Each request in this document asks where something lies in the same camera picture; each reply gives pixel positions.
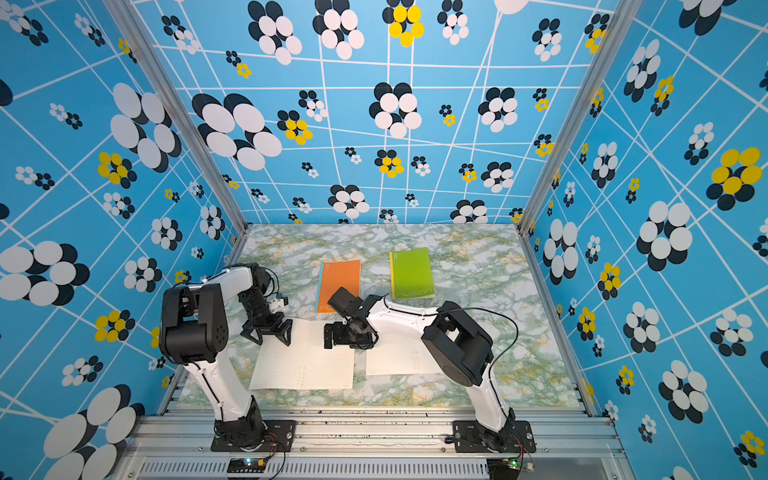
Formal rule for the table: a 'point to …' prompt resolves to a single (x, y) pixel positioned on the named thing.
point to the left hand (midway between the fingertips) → (277, 339)
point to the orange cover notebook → (331, 277)
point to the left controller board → (246, 465)
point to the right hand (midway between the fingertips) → (340, 345)
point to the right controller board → (503, 468)
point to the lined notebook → (401, 351)
